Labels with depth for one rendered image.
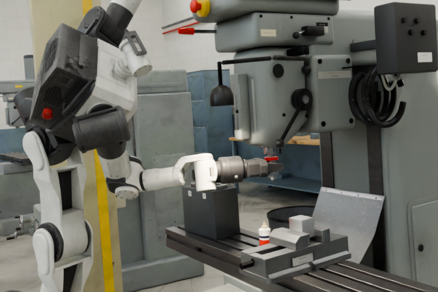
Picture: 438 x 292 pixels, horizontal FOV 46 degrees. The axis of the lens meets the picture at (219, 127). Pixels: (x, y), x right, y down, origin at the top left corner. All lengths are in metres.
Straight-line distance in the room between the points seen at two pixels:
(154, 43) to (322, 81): 9.98
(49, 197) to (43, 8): 1.60
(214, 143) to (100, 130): 7.60
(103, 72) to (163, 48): 10.07
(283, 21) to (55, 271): 1.13
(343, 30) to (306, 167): 6.24
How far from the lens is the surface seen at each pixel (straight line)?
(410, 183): 1.97
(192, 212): 2.13
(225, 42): 1.72
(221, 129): 9.12
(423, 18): 1.74
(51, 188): 1.87
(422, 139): 2.02
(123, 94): 1.62
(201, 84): 9.00
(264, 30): 1.61
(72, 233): 1.92
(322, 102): 1.75
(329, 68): 1.78
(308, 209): 4.04
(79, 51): 1.64
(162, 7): 11.80
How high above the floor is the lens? 1.47
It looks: 3 degrees down
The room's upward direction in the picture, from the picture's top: 4 degrees counter-clockwise
